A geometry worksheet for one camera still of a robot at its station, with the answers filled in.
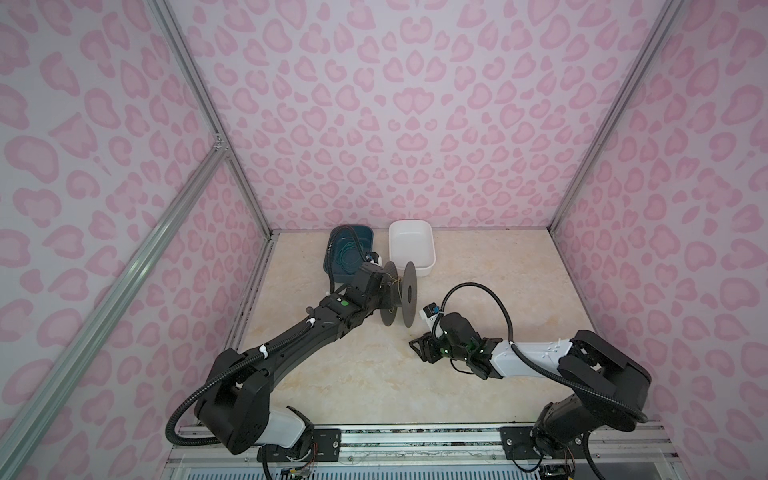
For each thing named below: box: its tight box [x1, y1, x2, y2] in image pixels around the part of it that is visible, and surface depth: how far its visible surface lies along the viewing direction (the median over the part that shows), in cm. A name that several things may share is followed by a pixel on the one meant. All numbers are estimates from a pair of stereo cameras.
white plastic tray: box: [388, 219, 436, 278], surface depth 112 cm
